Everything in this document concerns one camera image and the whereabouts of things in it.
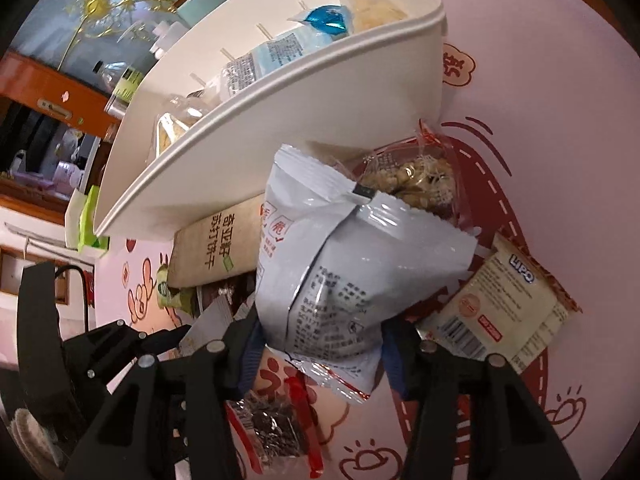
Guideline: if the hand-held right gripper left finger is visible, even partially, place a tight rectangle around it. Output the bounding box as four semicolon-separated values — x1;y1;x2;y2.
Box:
62;316;266;480

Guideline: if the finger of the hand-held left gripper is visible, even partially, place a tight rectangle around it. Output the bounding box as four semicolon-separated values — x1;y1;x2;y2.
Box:
60;319;194;391

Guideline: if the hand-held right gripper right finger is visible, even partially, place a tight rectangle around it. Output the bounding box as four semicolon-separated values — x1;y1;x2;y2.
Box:
383;320;583;480

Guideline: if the clear white label snack packet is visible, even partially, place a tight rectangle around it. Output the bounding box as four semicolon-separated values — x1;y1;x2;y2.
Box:
179;294;236;358

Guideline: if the dark red snack packet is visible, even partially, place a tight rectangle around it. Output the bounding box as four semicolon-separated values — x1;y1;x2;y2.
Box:
195;272;258;321

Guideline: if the small green snack packet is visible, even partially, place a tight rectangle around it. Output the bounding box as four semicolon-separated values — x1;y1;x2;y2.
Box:
156;265;197;313

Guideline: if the clear dark seed packet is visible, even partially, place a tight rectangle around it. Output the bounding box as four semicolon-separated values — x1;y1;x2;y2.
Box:
225;390;326;478

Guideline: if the grey white puffed snack bag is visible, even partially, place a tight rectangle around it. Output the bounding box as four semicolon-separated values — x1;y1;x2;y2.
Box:
255;144;478;406

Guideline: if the cream wafer packet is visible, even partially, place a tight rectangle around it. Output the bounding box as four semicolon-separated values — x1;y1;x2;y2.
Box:
415;232;583;373

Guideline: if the long brown cracker packet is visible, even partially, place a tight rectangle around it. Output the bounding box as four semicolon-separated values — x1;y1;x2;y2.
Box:
167;195;266;288

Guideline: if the clear nut bar packet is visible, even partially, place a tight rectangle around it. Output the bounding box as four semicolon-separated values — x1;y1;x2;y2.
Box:
350;120;481;233

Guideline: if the white plastic bin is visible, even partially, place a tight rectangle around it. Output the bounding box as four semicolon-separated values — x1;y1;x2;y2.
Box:
92;0;447;238

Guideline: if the light blue snack packet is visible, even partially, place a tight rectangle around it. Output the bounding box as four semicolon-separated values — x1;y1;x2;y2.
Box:
220;30;331;101

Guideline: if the shiny blue snack packet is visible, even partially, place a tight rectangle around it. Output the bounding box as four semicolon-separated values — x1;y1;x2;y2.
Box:
287;4;351;37

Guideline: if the yellow biscuit packet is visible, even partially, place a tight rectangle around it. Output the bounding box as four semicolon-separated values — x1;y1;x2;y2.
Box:
340;0;408;33

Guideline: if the green tissue box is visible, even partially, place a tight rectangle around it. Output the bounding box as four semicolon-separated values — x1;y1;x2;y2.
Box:
64;185;111;261

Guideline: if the metal tin can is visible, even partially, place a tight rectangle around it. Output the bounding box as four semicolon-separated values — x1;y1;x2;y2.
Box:
102;95;131;121

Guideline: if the sliding glass door gold ornament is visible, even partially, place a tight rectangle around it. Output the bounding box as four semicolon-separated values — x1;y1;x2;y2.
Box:
0;0;216;131

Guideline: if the glass bottle green label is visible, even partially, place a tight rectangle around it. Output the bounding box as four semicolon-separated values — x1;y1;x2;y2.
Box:
92;60;148;103

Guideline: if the white squeeze bottle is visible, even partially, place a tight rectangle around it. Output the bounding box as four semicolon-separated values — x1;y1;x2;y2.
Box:
147;20;188;58

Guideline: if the teal canister brown lid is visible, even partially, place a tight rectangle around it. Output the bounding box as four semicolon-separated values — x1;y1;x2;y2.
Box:
177;0;256;28

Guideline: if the black cable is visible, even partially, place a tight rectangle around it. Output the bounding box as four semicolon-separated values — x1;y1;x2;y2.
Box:
52;264;98;333

